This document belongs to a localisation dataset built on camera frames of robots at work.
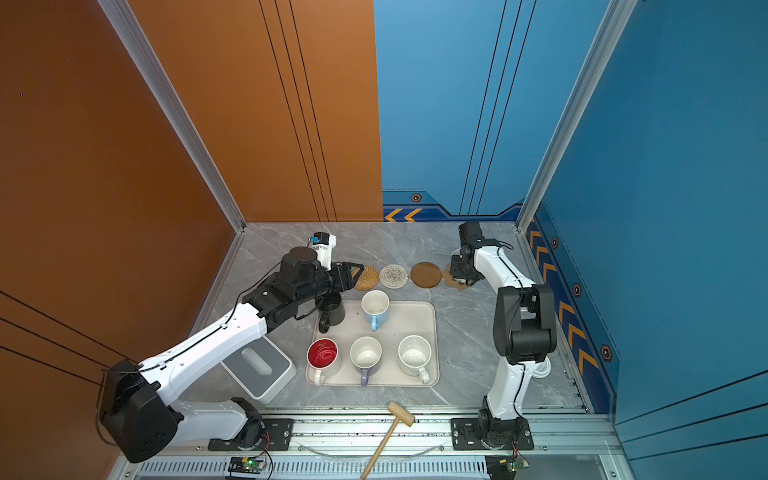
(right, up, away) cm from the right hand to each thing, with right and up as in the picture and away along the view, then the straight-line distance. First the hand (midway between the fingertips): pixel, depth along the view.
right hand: (460, 271), depth 97 cm
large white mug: (-16, -23, -12) cm, 30 cm away
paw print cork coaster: (-3, -3, +6) cm, 7 cm away
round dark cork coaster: (-10, -2, +9) cm, 14 cm away
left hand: (-31, +3, -20) cm, 37 cm away
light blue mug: (-27, -10, -5) cm, 29 cm away
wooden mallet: (-20, -35, -21) cm, 46 cm away
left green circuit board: (-57, -45, -26) cm, 77 cm away
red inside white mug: (-43, -25, -12) cm, 51 cm away
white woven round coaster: (-22, -2, +8) cm, 23 cm away
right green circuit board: (+4, -44, -27) cm, 52 cm away
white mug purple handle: (-30, -23, -11) cm, 39 cm away
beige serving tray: (-18, -15, -3) cm, 23 cm away
